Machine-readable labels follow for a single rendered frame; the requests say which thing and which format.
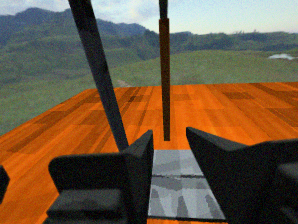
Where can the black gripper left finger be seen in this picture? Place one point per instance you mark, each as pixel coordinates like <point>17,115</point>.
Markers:
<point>129,170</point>

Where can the orange vertical bar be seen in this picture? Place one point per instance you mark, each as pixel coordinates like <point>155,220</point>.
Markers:
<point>164,36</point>

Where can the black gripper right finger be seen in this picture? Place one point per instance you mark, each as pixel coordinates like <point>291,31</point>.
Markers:
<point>240,175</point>

